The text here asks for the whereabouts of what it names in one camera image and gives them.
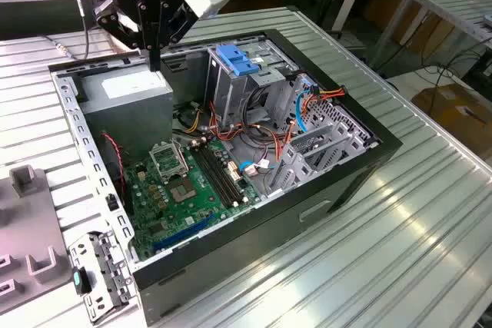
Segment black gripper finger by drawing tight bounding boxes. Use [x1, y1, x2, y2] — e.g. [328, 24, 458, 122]
[155, 0, 199, 72]
[94, 0, 157, 72]

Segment grey metal disk bay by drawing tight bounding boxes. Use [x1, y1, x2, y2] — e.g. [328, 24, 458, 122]
[264, 73, 382, 199]

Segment blue plastic drive latch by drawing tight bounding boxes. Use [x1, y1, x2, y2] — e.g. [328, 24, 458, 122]
[214, 44, 261, 78]

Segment grey power supply unit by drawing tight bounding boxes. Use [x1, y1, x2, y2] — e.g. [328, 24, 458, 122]
[78, 63, 175, 157]

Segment grey metal drive cage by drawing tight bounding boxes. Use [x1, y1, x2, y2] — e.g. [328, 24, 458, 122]
[204, 40, 301, 131]

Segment metal socket cover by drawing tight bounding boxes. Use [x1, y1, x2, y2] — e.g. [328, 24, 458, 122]
[148, 142, 190, 184]

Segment black RAM slot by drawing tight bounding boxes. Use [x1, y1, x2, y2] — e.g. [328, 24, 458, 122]
[202, 141, 244, 204]
[207, 138, 249, 201]
[197, 144, 238, 206]
[191, 145, 234, 208]

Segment CPU socket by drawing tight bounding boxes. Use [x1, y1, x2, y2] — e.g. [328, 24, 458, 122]
[167, 177, 199, 205]

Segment green motherboard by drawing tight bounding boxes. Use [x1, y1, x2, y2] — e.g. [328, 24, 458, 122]
[125, 138, 263, 263]

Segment blue expansion slot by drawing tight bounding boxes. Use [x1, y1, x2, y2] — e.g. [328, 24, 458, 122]
[152, 214, 211, 253]

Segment grey parts rack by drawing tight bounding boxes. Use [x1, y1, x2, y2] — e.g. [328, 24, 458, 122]
[0, 164, 76, 313]

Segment black open PC case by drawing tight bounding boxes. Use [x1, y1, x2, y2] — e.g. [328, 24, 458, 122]
[48, 28, 404, 327]

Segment teal plastic latch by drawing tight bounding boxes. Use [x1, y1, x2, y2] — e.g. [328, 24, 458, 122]
[71, 268, 92, 295]

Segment cardboard boxes under table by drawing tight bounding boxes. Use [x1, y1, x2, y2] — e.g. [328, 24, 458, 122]
[363, 0, 457, 56]

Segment metal slat side table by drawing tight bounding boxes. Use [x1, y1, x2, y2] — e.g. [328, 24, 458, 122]
[378, 0, 492, 71]

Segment large cardboard box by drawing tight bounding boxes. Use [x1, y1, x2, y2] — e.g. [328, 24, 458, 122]
[411, 82, 492, 162]

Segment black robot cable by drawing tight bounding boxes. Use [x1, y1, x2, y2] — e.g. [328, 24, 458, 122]
[67, 0, 115, 61]

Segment black cable with brass connector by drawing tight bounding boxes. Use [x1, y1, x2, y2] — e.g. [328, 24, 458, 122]
[40, 32, 90, 61]

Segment yellow black wires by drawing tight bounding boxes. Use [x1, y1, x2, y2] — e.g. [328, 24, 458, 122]
[183, 108, 205, 134]

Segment orange red wire bundle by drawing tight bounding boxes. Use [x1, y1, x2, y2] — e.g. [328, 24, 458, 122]
[209, 101, 278, 145]

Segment red black fan wire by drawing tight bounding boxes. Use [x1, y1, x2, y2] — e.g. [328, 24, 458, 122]
[101, 131, 128, 206]

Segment blue data wire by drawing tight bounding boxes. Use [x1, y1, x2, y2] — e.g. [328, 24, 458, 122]
[238, 76, 316, 175]

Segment purple wires with white connector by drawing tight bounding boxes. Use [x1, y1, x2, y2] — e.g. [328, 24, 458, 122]
[244, 157, 280, 179]

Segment power wire with black connector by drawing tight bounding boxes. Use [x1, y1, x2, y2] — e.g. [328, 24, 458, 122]
[274, 86, 347, 162]

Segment metal slot retention bracket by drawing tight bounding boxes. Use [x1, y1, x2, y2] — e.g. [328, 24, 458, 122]
[67, 229, 138, 324]

